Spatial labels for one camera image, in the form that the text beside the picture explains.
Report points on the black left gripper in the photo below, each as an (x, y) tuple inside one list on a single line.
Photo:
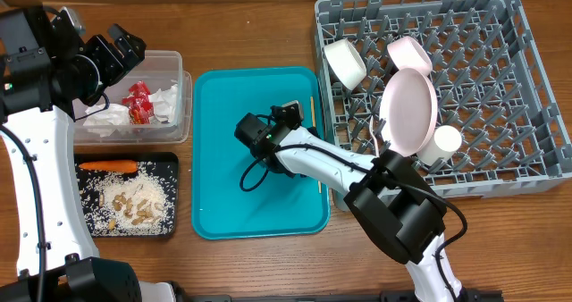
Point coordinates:
[(118, 62)]

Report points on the wooden chopstick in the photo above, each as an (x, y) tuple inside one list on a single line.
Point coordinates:
[(312, 104)]

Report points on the red snack wrapper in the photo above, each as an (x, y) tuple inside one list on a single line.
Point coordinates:
[(140, 108)]

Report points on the white napkin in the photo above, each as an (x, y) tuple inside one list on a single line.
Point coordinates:
[(164, 103)]

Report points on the cream bowl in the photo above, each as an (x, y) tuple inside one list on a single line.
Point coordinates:
[(346, 63)]

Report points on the white tissue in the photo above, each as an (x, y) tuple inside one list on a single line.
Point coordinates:
[(102, 121)]

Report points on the white plastic fork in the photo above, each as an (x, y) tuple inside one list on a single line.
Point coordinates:
[(373, 136)]

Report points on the orange carrot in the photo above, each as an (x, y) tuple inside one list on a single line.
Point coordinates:
[(120, 166)]

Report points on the pink plate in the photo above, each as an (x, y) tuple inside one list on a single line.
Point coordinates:
[(409, 111)]

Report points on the bowl with food scraps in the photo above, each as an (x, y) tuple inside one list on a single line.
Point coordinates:
[(407, 53)]

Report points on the white small cup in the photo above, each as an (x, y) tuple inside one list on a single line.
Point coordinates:
[(443, 144)]

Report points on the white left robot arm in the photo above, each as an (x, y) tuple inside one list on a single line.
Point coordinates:
[(45, 66)]

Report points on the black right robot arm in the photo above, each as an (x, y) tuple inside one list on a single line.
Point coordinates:
[(396, 208)]

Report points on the clear plastic bin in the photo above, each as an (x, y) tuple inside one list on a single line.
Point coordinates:
[(159, 70)]

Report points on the teal plastic tray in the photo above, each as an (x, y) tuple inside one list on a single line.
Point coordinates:
[(231, 198)]

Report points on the black tray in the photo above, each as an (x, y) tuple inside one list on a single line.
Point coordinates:
[(170, 159)]

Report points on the spilled rice and peanuts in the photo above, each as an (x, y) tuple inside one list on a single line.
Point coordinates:
[(129, 199)]

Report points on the grey dish rack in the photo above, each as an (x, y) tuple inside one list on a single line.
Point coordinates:
[(490, 84)]

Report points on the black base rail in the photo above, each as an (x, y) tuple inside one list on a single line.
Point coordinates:
[(389, 296)]

